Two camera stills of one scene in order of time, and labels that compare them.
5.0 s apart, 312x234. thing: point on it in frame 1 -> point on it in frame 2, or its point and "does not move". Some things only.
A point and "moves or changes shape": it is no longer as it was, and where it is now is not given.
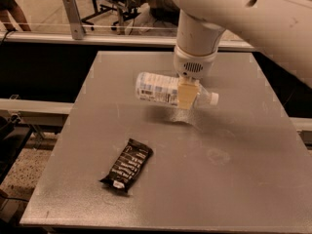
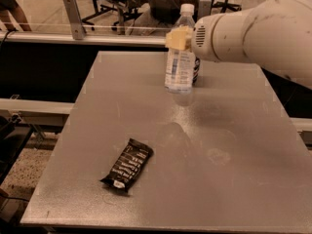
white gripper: (191, 64) -> (202, 39)
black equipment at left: (13, 137) does not move
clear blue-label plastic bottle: (164, 90) moves or changes shape
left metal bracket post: (76, 25) does not move
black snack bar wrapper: (131, 163) does not move
